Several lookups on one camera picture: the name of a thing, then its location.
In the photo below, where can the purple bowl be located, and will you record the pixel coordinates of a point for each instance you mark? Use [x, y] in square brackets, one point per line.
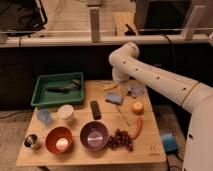
[94, 136]

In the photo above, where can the white paper cup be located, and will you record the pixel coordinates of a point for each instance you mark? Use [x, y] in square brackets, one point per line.
[66, 113]

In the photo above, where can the yellow round fruit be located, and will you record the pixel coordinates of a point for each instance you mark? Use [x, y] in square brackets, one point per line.
[137, 108]

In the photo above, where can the small blue plastic cup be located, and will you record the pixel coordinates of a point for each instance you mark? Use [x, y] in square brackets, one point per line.
[44, 116]

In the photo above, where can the black rectangular block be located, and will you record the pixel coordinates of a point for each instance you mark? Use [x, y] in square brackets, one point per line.
[95, 110]

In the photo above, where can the bunch of dark grapes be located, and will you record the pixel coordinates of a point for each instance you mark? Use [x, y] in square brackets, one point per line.
[121, 138]

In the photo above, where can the thin metal utensil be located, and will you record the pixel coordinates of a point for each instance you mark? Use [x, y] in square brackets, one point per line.
[122, 115]

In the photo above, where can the black monitor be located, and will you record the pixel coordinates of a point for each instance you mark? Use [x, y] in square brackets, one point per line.
[154, 17]

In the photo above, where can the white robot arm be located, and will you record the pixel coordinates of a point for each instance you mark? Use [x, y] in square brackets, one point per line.
[192, 95]

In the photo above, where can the grey vertical post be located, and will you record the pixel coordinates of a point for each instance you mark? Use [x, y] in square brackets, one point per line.
[94, 23]

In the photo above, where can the green plastic tray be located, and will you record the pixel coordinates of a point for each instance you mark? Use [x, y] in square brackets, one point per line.
[44, 99]

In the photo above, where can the blue box on floor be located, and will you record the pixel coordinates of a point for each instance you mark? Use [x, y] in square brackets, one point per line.
[169, 143]

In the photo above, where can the blue sponge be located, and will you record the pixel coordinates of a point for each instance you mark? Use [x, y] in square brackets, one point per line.
[113, 98]

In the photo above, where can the red bowl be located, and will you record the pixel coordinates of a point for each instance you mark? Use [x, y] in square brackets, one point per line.
[59, 140]

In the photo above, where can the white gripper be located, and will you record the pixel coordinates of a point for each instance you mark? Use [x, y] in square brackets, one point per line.
[120, 78]

